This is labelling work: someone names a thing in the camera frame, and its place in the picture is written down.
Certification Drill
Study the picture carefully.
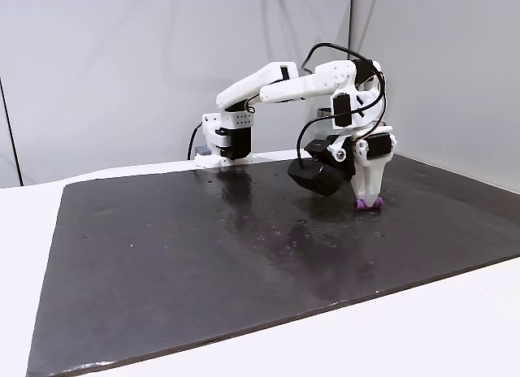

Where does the black power cable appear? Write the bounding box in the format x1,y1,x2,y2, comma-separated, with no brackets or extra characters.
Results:
187,123,203,161

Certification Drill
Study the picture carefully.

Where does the black oval camera box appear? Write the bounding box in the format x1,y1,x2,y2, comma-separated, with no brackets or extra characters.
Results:
287,135,355,198

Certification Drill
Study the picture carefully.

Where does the purple ribbed pen grip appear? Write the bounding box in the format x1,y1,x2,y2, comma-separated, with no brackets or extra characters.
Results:
354,197,384,211

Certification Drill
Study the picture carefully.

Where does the black table mat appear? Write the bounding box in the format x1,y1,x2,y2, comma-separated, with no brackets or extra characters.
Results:
24,152,520,377

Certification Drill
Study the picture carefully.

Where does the black camera cable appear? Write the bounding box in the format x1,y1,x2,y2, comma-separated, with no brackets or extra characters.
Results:
295,42,388,169

